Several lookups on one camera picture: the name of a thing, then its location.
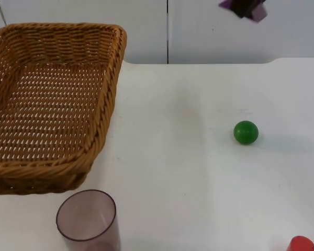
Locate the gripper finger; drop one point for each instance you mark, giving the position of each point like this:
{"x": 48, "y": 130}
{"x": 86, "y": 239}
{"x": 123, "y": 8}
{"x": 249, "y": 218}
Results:
{"x": 247, "y": 6}

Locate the purple triangular block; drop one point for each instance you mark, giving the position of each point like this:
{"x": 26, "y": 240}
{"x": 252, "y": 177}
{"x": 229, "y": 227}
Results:
{"x": 259, "y": 14}

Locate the brown wicker basket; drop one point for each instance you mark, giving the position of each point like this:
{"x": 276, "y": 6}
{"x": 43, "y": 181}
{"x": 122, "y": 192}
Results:
{"x": 49, "y": 104}

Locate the red cylinder block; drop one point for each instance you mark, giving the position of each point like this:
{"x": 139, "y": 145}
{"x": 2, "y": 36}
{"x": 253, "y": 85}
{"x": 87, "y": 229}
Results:
{"x": 302, "y": 244}

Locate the green ball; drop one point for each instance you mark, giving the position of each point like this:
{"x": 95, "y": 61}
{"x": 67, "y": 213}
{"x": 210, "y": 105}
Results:
{"x": 246, "y": 132}

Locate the clear cup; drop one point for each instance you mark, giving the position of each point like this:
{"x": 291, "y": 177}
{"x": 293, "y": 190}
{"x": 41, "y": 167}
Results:
{"x": 94, "y": 232}

